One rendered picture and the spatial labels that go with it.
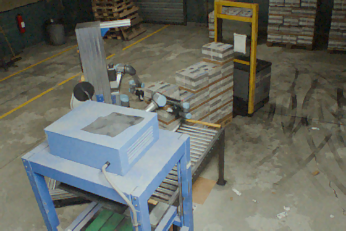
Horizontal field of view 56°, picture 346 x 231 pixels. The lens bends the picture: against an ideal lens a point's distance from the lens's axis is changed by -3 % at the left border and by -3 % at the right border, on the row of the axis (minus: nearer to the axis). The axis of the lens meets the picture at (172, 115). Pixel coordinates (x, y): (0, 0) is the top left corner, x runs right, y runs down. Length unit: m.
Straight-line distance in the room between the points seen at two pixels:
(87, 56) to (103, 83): 0.35
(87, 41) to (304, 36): 6.49
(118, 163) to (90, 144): 0.21
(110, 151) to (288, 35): 7.62
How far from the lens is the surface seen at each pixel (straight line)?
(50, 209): 2.69
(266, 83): 5.88
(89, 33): 3.54
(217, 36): 5.54
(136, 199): 1.89
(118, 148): 1.91
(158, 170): 2.02
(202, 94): 4.71
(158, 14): 12.10
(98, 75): 3.68
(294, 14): 8.97
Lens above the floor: 2.80
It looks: 29 degrees down
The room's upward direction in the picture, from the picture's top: 4 degrees counter-clockwise
